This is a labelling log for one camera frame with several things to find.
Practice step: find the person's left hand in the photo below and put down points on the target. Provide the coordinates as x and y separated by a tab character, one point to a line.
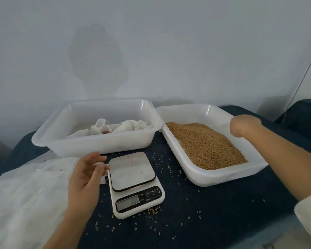
85	186

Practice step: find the person's right hand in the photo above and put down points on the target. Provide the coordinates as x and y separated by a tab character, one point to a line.
243	124

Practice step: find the brown grain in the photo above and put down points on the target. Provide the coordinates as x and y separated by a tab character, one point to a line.
207	145

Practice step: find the white plastic tub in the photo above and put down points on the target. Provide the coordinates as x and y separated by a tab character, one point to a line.
93	145

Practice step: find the pile of white bags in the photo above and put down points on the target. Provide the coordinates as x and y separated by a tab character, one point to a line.
26	199

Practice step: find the white tray of grain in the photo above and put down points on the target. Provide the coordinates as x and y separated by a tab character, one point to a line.
192	168

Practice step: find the person's right forearm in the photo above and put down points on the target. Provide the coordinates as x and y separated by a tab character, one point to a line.
290	160

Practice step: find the white digital kitchen scale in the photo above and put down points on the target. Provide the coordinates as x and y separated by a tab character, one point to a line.
129	171

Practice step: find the dark blue covered furniture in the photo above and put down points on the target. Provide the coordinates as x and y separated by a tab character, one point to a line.
306	116

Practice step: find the dark blue tablecloth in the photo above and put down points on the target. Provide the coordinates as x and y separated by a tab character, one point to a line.
223	215

